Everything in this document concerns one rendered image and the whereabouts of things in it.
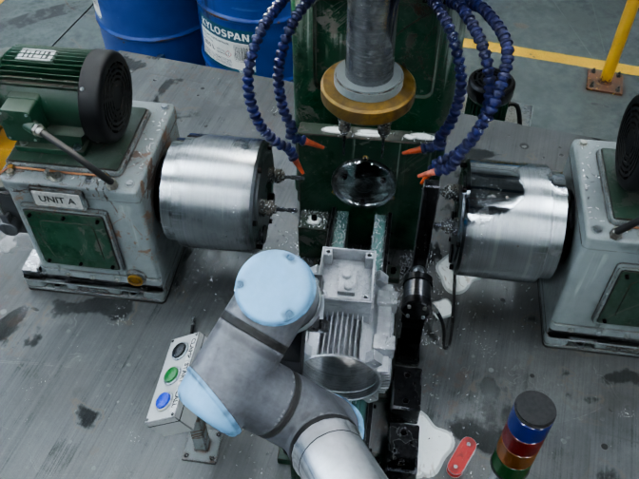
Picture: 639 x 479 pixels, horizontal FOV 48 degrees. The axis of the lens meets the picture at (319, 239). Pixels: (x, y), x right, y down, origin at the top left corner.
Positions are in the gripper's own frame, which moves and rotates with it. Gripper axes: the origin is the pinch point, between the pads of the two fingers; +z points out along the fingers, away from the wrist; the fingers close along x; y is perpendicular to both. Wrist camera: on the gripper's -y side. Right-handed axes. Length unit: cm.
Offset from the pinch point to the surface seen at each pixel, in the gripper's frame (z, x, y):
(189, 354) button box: 6.6, 19.6, -6.1
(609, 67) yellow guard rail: 214, -110, 156
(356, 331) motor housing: 8.0, -8.7, 1.2
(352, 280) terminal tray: 10.9, -6.9, 10.3
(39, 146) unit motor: 16, 59, 32
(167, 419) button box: 1.2, 20.2, -17.2
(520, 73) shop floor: 225, -71, 155
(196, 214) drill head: 22.1, 26.6, 22.1
